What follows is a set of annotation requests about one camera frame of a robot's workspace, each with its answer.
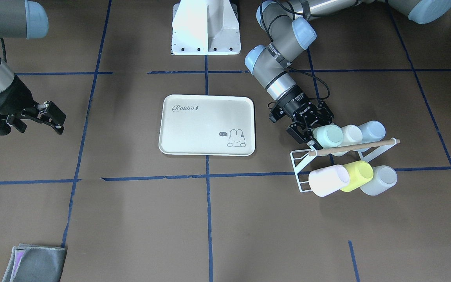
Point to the pink cup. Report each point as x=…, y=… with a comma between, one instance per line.
x=328, y=180

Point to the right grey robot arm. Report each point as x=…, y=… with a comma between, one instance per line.
x=23, y=19

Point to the white wire cup rack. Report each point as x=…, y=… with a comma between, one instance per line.
x=300, y=160

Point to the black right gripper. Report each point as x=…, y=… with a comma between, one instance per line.
x=17, y=95

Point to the green cup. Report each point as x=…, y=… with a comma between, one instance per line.
x=329, y=136

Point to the blue cup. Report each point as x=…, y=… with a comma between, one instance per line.
x=372, y=131

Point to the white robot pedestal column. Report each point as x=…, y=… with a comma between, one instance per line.
x=205, y=27

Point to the cream rabbit tray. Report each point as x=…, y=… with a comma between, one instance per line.
x=207, y=125

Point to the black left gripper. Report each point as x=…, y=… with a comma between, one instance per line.
x=296, y=105

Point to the cream cup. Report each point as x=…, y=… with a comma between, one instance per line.
x=347, y=136

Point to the grey folded cloth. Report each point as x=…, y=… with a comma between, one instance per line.
x=35, y=263

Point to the yellow cup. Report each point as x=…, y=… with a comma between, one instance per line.
x=360, y=173

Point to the wooden rack handle rod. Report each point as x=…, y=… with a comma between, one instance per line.
x=353, y=147

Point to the grey cup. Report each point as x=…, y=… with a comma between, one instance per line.
x=384, y=177

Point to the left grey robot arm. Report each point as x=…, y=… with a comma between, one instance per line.
x=287, y=26

